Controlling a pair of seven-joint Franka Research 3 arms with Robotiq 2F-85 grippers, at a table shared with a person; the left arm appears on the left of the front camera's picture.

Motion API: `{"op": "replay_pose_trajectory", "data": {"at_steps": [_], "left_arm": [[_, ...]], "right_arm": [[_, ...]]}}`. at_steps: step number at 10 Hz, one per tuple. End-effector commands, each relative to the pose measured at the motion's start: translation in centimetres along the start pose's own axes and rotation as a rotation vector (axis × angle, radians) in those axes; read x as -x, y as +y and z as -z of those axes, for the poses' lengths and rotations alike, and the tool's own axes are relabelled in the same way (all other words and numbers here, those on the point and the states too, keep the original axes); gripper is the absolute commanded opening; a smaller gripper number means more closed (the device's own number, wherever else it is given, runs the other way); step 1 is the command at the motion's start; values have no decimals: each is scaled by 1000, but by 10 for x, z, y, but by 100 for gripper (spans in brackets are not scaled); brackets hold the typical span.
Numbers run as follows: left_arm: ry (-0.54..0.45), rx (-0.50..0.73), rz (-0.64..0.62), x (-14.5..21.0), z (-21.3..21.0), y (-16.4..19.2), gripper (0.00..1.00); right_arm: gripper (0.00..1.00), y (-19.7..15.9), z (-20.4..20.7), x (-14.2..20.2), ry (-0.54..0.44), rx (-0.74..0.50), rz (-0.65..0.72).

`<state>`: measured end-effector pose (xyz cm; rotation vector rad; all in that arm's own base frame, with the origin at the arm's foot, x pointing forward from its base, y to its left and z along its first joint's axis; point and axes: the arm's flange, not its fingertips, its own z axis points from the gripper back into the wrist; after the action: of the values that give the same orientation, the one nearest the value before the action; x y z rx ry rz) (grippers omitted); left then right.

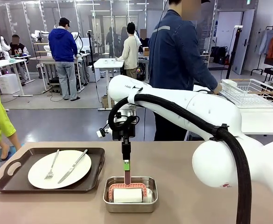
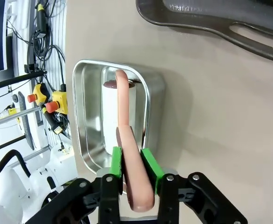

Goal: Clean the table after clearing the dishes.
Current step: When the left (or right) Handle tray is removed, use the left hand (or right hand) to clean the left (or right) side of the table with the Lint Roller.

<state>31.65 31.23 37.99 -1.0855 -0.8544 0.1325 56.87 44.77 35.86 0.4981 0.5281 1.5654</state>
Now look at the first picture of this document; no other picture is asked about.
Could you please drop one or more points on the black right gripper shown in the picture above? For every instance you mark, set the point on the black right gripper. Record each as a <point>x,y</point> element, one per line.
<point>127,128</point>

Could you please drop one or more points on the brown serving tray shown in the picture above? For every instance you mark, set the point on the brown serving tray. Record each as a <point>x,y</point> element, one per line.
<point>97,168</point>

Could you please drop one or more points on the pink lint roller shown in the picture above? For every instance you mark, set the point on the pink lint roller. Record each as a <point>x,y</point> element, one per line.
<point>127,195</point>

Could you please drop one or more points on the white round plate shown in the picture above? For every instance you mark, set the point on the white round plate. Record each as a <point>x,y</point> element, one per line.
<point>45,163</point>

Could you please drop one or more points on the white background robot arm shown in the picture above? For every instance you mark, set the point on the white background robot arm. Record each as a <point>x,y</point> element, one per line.
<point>1,47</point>
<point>39,35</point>

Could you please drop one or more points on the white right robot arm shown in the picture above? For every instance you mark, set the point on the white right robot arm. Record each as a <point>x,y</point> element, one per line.
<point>197,105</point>

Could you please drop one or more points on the person's right forearm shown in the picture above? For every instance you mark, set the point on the person's right forearm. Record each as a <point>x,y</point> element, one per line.
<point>207,80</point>

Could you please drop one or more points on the person's right hand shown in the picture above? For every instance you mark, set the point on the person's right hand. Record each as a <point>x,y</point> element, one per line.
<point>218,89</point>

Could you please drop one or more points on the rectangular steel tray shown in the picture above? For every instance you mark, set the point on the rectangular steel tray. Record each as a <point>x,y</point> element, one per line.
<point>129,207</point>

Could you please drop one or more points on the silver knife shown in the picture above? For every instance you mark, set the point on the silver knife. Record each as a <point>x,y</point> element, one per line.
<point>67,173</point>

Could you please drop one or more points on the silver fork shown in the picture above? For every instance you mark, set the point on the silver fork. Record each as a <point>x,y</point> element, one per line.
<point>48,176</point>

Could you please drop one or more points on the white background desk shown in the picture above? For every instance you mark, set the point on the white background desk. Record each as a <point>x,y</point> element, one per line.
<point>104,63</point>

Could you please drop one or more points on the person in cream sweater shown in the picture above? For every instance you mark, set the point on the person in cream sweater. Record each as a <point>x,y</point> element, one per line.
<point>129,53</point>

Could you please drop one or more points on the cardboard box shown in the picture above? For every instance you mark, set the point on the cardboard box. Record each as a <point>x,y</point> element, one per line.
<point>146,51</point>

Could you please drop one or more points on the person in denim jacket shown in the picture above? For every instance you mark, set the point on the person in denim jacket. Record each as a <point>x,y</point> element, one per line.
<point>173,58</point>

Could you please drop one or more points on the person in dark navy top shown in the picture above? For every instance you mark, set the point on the person in dark navy top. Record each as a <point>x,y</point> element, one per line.
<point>144,42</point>

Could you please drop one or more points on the white cutlery holder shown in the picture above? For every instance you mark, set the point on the white cutlery holder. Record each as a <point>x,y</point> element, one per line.
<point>229,85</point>

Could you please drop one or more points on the person in blue hoodie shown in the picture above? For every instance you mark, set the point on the person in blue hoodie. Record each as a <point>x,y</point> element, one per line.
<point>62,46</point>

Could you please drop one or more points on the black bags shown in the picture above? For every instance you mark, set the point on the black bags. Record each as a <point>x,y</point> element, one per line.
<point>219,56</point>

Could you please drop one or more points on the white drawer cabinet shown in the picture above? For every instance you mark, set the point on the white drawer cabinet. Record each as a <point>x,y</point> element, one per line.
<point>8,84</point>

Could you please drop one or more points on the white side table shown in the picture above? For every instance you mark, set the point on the white side table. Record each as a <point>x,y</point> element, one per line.
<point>267,121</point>

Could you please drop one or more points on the seated person in dark jacket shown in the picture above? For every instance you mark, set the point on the seated person in dark jacket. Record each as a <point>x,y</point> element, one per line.
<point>18,47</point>

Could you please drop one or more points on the black tripod stand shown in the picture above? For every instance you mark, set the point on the black tripod stand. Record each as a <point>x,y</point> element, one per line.
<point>236,42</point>

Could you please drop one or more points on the light blue hanging shirt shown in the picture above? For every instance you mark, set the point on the light blue hanging shirt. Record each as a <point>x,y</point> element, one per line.
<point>265,39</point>

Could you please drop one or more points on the small white right wrist camera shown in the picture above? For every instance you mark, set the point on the small white right wrist camera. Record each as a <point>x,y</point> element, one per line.
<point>100,133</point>

